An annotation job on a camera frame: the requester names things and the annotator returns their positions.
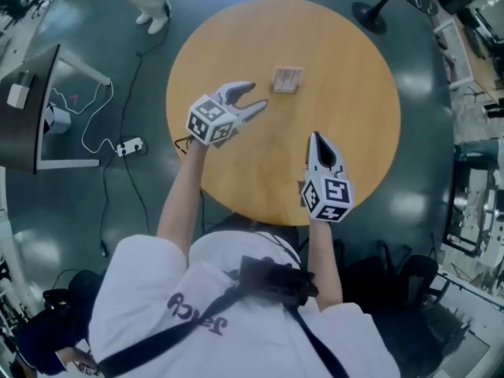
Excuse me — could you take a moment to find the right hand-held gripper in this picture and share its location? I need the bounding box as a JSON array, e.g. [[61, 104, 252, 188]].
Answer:
[[301, 132, 356, 224]]

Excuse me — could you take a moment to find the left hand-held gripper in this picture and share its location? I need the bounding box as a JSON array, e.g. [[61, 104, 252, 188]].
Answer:
[[185, 80, 270, 147]]

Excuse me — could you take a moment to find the person's left forearm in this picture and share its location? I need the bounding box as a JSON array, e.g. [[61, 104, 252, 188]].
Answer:
[[156, 143, 208, 258]]

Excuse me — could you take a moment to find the person's right forearm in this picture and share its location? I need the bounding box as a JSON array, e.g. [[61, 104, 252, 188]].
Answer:
[[308, 218, 344, 313]]

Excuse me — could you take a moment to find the round wooden table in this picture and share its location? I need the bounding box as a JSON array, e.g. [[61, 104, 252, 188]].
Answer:
[[165, 0, 402, 235]]

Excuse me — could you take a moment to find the black office chair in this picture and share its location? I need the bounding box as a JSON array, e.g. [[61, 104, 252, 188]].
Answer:
[[41, 268, 108, 323], [334, 238, 407, 311], [401, 254, 450, 315]]

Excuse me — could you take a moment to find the white power strip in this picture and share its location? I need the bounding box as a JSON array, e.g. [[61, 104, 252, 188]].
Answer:
[[115, 135, 145, 158]]

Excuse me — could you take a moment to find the black chest pack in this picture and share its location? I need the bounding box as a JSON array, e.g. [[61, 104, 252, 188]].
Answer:
[[228, 254, 321, 309]]

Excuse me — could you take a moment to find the white waste bin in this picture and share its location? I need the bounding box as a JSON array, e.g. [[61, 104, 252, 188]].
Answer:
[[43, 104, 73, 135]]

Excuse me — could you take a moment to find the person's white t-shirt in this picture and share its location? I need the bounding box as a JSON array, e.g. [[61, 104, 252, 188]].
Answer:
[[88, 226, 403, 378]]

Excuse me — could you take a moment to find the dark desk with white legs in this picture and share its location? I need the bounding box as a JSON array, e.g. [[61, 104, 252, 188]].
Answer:
[[0, 44, 113, 175]]

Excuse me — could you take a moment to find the small white box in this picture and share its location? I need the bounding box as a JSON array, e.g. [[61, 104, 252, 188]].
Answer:
[[6, 83, 28, 110]]

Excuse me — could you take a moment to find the white workbench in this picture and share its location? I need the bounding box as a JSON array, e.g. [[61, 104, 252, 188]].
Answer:
[[432, 265, 504, 378]]

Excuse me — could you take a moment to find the black frame trolley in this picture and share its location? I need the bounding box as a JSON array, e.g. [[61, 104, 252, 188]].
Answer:
[[443, 143, 504, 258]]

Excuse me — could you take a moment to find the white cable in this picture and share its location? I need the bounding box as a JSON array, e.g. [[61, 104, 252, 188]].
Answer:
[[50, 79, 128, 155]]

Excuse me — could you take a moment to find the black floor cable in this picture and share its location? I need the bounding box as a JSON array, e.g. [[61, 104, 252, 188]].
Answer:
[[98, 33, 206, 260]]

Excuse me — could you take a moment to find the wooden desk with white frame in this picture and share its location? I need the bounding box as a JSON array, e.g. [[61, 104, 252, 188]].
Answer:
[[432, 13, 504, 106]]

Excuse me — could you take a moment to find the black shoulder strap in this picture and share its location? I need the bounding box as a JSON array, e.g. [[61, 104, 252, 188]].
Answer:
[[96, 285, 352, 378]]

